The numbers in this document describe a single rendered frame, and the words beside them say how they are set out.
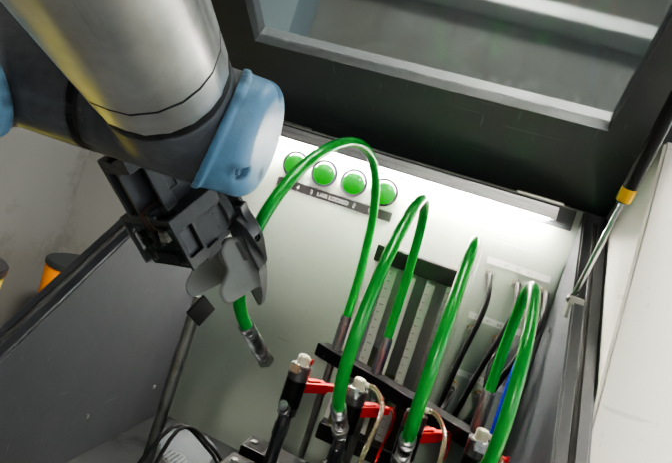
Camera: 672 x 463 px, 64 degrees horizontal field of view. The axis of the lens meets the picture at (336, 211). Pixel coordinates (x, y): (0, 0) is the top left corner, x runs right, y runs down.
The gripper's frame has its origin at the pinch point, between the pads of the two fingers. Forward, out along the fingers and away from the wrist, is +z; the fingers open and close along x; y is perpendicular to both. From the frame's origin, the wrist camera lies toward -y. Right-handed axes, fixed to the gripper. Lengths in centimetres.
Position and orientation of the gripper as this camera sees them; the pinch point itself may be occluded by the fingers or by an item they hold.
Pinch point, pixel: (251, 287)
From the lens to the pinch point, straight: 59.1
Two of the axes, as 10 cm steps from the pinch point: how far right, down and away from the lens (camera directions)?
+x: 8.1, 0.5, -5.8
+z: 2.9, 8.3, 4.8
